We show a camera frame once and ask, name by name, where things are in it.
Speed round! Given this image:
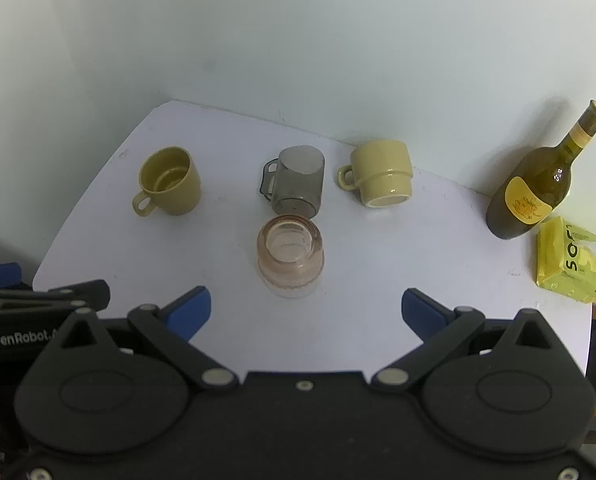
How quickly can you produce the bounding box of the pink glass cup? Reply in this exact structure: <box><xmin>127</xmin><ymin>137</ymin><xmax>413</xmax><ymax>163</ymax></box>
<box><xmin>256</xmin><ymin>214</ymin><xmax>325</xmax><ymax>301</ymax></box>

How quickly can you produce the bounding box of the green glass bottle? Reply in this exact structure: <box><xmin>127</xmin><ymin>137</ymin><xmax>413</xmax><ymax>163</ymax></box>
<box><xmin>485</xmin><ymin>100</ymin><xmax>596</xmax><ymax>241</ymax></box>

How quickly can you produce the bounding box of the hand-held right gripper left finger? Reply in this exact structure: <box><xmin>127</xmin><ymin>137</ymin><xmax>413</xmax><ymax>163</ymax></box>
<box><xmin>42</xmin><ymin>286</ymin><xmax>239</xmax><ymax>392</ymax></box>

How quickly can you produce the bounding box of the grey translucent mug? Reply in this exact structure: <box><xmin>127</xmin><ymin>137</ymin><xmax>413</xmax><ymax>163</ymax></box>
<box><xmin>259</xmin><ymin>145</ymin><xmax>326</xmax><ymax>219</ymax></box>

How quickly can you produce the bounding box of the yellow packet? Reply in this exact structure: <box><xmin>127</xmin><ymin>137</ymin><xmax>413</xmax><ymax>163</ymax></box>
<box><xmin>534</xmin><ymin>216</ymin><xmax>596</xmax><ymax>304</ymax></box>

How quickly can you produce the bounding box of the olive yellow mug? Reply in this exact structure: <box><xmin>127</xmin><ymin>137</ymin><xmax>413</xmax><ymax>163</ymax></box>
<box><xmin>132</xmin><ymin>146</ymin><xmax>202</xmax><ymax>218</ymax></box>

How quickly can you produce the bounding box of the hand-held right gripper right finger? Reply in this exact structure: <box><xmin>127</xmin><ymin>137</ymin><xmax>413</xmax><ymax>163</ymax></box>
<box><xmin>372</xmin><ymin>287</ymin><xmax>572</xmax><ymax>392</ymax></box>

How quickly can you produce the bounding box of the pale yellow mug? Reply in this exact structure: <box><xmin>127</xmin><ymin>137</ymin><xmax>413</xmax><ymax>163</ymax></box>
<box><xmin>337</xmin><ymin>139</ymin><xmax>414</xmax><ymax>210</ymax></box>

